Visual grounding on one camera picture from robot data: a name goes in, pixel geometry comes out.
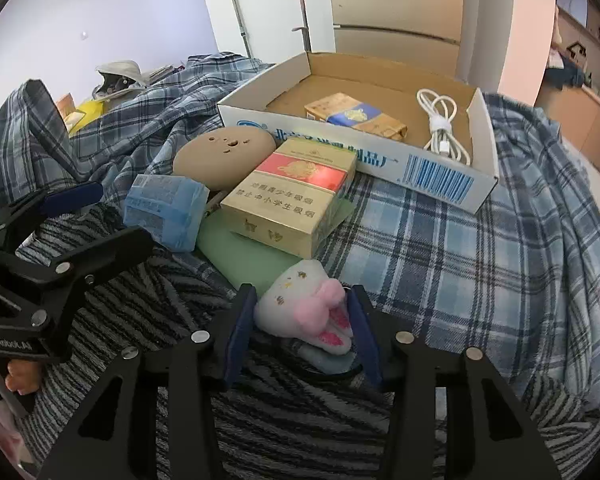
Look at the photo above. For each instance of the person's left hand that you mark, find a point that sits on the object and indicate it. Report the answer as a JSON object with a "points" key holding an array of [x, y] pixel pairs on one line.
{"points": [[22, 377]]}

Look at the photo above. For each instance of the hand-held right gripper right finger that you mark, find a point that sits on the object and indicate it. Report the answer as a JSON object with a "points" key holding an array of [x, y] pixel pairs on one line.
{"points": [[365, 340]]}

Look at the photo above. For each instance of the grey striped cloth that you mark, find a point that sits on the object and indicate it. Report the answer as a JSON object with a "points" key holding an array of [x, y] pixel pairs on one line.
{"points": [[155, 300]]}

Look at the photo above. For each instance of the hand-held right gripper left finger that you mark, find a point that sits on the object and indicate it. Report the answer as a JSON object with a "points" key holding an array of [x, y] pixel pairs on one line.
{"points": [[240, 332]]}

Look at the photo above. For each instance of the gold refrigerator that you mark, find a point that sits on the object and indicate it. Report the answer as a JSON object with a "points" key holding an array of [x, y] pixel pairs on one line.
{"points": [[395, 10]]}

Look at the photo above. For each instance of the grey hat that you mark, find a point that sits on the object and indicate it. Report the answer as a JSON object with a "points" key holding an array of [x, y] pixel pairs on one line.
{"points": [[120, 72]]}

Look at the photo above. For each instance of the gold red cigarette carton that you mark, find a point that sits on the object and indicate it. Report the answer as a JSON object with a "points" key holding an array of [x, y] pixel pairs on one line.
{"points": [[280, 200]]}

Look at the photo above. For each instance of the white printed cardboard box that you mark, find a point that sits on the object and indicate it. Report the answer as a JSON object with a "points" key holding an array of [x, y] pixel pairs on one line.
{"points": [[430, 177]]}

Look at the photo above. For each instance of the light blue plaid shirt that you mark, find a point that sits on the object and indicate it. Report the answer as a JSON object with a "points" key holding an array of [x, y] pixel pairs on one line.
{"points": [[545, 200]]}

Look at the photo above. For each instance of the blue tissue pack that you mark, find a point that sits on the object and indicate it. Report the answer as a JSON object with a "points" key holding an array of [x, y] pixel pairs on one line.
{"points": [[165, 210]]}

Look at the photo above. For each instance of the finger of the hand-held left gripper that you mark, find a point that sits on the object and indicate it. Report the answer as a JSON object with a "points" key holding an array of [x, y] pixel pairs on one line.
{"points": [[75, 196], [115, 247]]}

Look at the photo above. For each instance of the yellow bag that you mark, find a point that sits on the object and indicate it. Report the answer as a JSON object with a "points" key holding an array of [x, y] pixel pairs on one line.
{"points": [[87, 112]]}

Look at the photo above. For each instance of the white plush toy pink bunny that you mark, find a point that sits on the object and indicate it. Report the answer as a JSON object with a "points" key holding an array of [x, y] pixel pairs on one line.
{"points": [[290, 300]]}

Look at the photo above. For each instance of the dark pole with hook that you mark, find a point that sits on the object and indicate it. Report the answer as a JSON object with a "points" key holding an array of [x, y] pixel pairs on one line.
{"points": [[305, 25]]}

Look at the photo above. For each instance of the gold blue cigarette pack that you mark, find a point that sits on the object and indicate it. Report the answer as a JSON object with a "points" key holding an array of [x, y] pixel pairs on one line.
{"points": [[352, 115]]}

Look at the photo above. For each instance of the green fabric pouch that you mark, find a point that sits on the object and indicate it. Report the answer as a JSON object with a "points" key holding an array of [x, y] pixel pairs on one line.
{"points": [[240, 255]]}

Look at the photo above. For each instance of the dark blue clothes pile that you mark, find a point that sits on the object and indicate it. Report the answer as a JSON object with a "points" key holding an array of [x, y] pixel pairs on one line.
{"points": [[572, 75]]}

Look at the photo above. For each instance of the beige vanity cabinet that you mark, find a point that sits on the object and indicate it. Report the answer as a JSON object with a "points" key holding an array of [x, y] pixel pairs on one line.
{"points": [[580, 120]]}

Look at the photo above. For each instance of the dark navy plaid cloth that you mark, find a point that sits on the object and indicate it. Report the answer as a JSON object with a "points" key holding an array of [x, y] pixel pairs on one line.
{"points": [[30, 125]]}

